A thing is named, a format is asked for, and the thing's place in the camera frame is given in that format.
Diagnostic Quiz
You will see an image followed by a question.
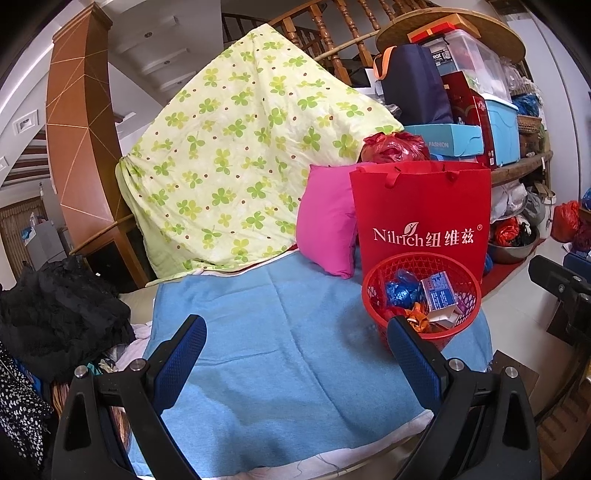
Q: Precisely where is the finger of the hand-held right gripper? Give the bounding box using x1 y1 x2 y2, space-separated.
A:
527 255 591 301

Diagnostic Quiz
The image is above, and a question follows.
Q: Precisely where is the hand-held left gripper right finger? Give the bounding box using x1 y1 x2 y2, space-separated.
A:
387 315 541 480

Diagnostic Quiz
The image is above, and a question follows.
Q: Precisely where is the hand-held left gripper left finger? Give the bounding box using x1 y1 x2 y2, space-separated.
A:
52 314 208 480

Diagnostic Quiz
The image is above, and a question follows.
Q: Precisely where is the orange wrapper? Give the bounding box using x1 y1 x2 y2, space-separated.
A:
402 302 430 330

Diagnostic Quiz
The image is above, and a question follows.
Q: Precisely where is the blue plastic bag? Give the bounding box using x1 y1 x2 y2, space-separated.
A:
385 270 423 310

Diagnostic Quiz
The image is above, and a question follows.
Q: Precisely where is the white carton with blue print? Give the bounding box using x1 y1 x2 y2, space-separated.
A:
420 271 459 315

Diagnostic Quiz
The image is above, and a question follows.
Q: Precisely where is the red mesh basket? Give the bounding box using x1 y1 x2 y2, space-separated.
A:
361 251 482 347

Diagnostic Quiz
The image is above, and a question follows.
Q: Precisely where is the steel basin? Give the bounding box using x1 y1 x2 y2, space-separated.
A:
487 231 540 265

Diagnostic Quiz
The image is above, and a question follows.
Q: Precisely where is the light blue blanket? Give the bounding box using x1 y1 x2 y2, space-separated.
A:
127 258 492 478

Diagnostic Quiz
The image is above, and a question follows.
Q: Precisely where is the black lace cloth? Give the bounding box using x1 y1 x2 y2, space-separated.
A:
0 256 137 384

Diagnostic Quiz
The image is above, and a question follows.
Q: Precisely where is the wicker basket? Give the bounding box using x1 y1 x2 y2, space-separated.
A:
517 114 543 158

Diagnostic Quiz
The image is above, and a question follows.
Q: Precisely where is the blue plastic bin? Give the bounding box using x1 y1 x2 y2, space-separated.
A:
482 95 522 166

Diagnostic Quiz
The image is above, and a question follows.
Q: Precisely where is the red shopping bag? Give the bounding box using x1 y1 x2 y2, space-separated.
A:
349 161 492 282

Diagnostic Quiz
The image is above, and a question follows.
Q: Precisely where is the black white speckled cloth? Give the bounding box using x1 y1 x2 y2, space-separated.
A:
0 342 54 467

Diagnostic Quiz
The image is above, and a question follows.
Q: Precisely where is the pink pillow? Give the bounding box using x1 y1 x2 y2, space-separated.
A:
295 164 370 280

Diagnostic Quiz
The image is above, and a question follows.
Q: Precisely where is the light blue cardboard box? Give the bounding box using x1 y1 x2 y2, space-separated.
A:
404 122 485 158

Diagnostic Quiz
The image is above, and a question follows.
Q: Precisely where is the grey appliance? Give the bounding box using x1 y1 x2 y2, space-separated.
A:
25 222 70 271

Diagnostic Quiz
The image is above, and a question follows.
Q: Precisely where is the red gift box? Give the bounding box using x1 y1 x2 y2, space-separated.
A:
441 71 497 167

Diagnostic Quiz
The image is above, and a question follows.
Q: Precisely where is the green clover print quilt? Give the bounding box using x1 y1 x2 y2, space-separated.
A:
115 23 407 282

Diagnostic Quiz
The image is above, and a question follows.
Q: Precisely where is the knotted red plastic bag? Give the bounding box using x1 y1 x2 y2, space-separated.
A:
361 131 432 163

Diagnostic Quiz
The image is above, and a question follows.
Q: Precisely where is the wooden lattice door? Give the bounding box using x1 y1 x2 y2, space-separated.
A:
0 196 47 259

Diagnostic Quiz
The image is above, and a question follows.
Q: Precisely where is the clear plastic storage box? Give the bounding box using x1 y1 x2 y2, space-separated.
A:
422 30 512 100

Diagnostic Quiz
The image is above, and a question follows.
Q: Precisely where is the brown wooden pillar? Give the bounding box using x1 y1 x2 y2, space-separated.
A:
46 2 153 287

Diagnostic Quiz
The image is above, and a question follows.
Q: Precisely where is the round woven tray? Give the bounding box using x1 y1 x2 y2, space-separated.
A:
376 10 527 63

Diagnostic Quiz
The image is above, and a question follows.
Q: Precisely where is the flat orange red box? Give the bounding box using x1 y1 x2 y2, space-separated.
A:
407 14 481 43

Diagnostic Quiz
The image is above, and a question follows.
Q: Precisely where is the wooden stair railing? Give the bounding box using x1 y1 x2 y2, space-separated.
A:
222 0 444 86

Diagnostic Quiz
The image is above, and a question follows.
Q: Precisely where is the navy bag with orange handles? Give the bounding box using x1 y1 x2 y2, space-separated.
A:
373 44 455 126

